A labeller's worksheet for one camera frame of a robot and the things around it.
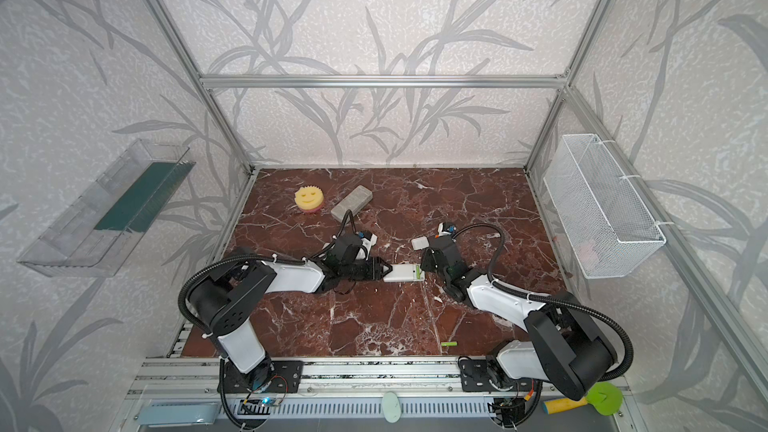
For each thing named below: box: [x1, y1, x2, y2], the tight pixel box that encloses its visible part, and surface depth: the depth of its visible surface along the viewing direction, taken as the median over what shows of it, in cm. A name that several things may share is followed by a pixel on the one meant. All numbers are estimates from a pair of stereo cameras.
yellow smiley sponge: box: [294, 184, 325, 212], surface depth 110 cm
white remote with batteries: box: [383, 264, 425, 282], surface depth 93 cm
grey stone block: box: [330, 184, 373, 222], surface depth 110 cm
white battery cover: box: [411, 236, 430, 250], surface depth 101 cm
